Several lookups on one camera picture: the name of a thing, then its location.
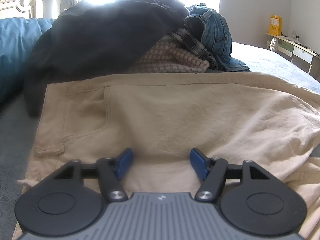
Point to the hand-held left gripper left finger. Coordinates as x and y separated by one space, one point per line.
123 163

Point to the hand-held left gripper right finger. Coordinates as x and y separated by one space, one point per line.
198 163

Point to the khaki pants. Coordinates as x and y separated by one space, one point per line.
175 120

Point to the beige houndstooth cloth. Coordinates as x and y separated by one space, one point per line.
170 60

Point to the dark plaid shirt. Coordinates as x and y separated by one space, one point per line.
192 42

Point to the black garment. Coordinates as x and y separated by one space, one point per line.
100 40

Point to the blue denim jeans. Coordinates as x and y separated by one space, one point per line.
215 35

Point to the cream bedpost finial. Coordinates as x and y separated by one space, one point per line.
274 44

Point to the white and green desk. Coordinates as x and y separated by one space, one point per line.
300 52

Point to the blue duvet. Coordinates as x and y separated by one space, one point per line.
17 50

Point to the yellow box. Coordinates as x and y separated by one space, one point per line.
275 25

